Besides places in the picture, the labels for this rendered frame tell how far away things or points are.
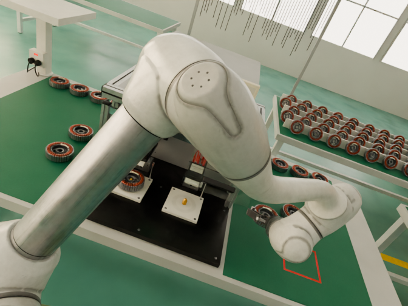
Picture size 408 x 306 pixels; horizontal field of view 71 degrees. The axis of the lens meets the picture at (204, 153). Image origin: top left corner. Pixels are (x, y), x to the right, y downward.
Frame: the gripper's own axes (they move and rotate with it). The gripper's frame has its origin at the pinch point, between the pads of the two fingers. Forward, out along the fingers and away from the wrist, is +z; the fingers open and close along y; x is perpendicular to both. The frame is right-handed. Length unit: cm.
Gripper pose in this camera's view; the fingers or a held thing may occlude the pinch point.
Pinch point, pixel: (265, 215)
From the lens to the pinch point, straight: 122.4
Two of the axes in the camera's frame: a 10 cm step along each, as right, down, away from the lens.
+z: 0.1, 0.0, 10.0
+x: -3.5, 9.4, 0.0
